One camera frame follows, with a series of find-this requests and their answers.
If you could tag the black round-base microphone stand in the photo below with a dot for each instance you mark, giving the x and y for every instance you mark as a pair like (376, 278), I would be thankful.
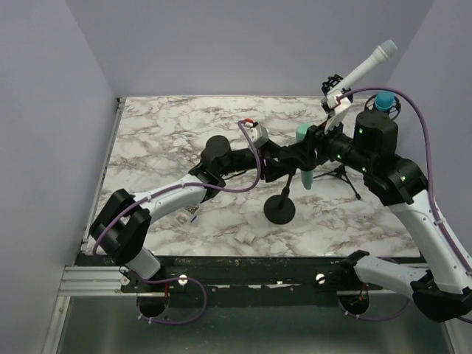
(280, 209)

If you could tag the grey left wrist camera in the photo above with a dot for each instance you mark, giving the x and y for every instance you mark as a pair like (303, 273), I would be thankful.
(257, 133)

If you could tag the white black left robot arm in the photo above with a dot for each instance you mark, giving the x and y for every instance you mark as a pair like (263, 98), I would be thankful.
(122, 225)

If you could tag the small white plastic fitting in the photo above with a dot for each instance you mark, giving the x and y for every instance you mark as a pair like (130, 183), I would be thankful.
(244, 236)

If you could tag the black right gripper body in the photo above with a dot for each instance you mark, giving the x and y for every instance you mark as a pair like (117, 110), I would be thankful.
(318, 136)

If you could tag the black shock-mount tripod stand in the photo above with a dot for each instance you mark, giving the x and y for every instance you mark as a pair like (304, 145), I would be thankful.
(340, 172)

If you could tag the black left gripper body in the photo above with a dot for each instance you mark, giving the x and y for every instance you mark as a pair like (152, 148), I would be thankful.
(243, 160)

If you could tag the clear plastic screw box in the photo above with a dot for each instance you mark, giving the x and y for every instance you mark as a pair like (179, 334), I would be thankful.
(187, 215)

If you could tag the white microphone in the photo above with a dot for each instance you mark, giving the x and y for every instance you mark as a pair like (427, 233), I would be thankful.
(381, 54)

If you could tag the blue microphone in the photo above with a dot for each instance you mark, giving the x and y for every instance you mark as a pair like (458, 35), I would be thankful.
(384, 101)

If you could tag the mint green microphone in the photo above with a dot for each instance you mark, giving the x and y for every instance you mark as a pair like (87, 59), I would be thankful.
(306, 175)

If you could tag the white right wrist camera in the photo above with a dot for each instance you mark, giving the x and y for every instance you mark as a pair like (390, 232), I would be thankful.
(336, 109)

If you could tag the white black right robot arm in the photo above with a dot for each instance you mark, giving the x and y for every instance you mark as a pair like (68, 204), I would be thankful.
(443, 291)

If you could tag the black shock-mount stand round base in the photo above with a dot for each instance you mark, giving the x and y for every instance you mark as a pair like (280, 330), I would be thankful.
(330, 83)

